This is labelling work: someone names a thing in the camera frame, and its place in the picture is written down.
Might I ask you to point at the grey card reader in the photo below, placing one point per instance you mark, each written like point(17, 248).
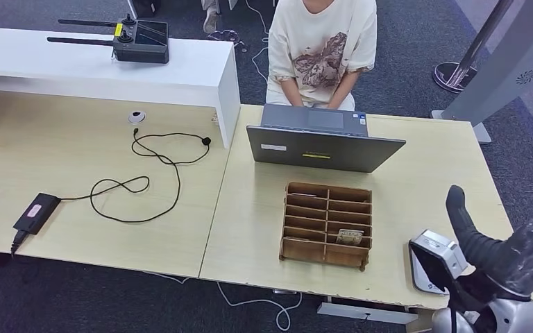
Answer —
point(425, 286)

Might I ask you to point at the yellow hotel key card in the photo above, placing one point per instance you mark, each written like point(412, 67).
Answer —
point(349, 236)
point(304, 195)

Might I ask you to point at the person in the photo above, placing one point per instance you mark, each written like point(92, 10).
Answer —
point(321, 27)

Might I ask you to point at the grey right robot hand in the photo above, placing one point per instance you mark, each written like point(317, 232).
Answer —
point(524, 257)

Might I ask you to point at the grey table foot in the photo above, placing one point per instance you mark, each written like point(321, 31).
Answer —
point(363, 313)

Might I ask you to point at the grey laptop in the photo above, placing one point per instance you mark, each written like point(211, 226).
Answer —
point(322, 151)

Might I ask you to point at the white desk shelf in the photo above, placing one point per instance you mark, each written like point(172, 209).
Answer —
point(87, 69)

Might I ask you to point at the black remote controller with antennas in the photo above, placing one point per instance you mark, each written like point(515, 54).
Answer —
point(141, 47)

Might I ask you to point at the person's shoe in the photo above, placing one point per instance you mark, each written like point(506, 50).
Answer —
point(210, 20)

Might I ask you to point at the wooden card organizer box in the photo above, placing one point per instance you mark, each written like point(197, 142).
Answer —
point(304, 252)

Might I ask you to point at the white round desk grommet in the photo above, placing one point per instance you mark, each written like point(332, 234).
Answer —
point(137, 117)

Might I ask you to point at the silver stanchion post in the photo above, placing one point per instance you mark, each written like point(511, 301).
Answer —
point(451, 76)

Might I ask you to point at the grey kiosk stand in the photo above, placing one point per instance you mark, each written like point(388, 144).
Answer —
point(501, 69)

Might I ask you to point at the person's left forearm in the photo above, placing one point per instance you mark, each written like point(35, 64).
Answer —
point(341, 89)

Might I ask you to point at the person's right forearm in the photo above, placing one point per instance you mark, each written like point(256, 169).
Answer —
point(290, 94)

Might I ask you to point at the black box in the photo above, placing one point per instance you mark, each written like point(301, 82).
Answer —
point(145, 6)

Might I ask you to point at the black power adapter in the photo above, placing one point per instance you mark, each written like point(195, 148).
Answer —
point(36, 213)

